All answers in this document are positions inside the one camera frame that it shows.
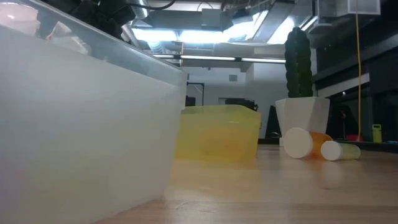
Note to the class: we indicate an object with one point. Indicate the yellow-green water bottle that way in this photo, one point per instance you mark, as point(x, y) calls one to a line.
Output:
point(377, 133)

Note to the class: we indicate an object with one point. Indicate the clear pill bottle white cap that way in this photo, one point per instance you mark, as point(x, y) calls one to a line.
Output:
point(331, 150)

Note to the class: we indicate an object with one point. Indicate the yellow translucent plastic bin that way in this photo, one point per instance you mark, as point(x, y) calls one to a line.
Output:
point(217, 133)

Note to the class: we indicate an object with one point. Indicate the black frame rail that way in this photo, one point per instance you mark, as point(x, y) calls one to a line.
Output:
point(373, 146)

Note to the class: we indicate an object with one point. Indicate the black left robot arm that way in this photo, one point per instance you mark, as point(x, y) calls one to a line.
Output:
point(102, 15)

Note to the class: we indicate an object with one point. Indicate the orange pill bottle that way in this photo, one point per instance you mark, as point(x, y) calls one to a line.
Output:
point(297, 143)

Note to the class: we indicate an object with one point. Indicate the bright ceiling light panel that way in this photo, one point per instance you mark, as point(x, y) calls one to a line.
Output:
point(192, 35)

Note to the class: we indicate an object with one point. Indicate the white ceiling air unit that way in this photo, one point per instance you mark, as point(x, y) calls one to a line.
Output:
point(348, 7)

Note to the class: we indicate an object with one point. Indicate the tall green cactus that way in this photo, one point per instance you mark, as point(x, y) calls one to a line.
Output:
point(298, 62)

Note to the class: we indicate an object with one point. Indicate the small black box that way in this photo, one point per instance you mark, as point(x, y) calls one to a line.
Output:
point(190, 101)

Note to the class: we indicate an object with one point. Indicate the clear translucent plastic bin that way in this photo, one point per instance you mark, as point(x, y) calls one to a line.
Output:
point(77, 140)

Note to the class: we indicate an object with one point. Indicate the white faceted plant pot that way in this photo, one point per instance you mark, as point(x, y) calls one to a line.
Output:
point(301, 113)

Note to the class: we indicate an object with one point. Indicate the small red object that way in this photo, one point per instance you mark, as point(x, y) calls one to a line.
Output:
point(353, 137)

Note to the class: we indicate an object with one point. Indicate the black stand frame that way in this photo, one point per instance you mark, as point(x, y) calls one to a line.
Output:
point(202, 93)

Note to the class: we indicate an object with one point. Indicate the grey wall vent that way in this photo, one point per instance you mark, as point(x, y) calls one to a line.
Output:
point(233, 78)

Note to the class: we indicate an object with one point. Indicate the grey ceiling box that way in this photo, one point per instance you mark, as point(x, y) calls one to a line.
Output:
point(211, 18)

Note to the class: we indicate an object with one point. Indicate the ceiling light strip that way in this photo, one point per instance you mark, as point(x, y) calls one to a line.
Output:
point(262, 60)
point(208, 58)

